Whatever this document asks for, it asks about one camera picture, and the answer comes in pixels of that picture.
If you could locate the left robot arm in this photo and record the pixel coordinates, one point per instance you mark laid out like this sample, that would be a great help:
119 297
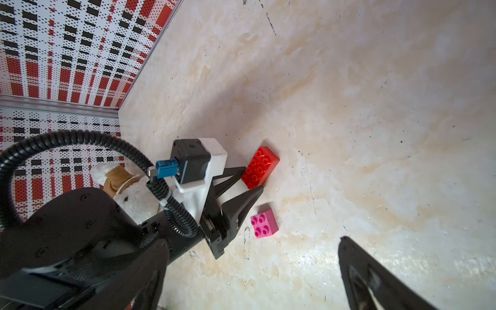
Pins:
82 250

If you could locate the pink small lego brick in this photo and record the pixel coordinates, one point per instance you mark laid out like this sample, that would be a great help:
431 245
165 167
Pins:
264 224

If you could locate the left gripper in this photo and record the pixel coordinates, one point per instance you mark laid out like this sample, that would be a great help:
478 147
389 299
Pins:
221 223

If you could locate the white teddy bear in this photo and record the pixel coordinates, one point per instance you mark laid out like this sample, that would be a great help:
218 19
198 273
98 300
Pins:
129 191

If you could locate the red lego brick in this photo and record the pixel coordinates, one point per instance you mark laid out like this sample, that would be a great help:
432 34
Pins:
260 168

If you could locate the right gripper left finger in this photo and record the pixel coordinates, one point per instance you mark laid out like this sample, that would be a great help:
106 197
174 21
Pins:
142 281

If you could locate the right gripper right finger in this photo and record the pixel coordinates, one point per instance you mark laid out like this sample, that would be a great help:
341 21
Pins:
368 283

